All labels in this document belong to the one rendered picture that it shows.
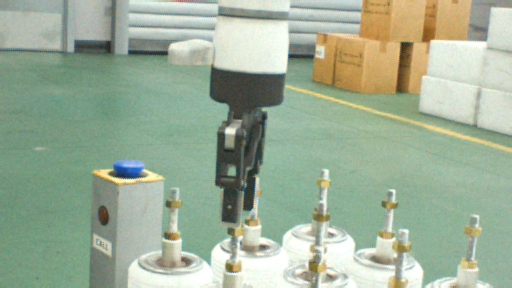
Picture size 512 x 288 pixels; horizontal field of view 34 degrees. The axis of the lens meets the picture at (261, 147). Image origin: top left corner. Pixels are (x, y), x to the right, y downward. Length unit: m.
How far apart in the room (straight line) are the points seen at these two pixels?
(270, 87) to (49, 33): 5.31
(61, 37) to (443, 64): 3.01
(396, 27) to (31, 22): 2.60
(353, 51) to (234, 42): 4.05
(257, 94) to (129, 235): 0.37
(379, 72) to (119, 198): 3.81
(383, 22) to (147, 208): 3.86
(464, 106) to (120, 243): 3.01
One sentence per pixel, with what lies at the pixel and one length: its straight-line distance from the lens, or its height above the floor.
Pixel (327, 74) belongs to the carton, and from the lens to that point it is 5.09.
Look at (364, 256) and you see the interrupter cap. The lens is 1.03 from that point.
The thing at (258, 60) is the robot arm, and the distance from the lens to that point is 0.79.
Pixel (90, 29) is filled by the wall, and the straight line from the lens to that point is 6.16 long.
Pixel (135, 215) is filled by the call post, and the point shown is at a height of 0.27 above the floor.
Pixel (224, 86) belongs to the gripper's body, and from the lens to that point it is 0.80.
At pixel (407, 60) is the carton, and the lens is 4.96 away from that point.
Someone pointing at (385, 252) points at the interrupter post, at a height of 0.27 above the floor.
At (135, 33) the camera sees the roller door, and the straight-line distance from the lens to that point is 6.19.
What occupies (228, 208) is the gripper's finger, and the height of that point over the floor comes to 0.36.
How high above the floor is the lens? 0.57
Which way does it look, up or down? 11 degrees down
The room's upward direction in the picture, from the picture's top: 4 degrees clockwise
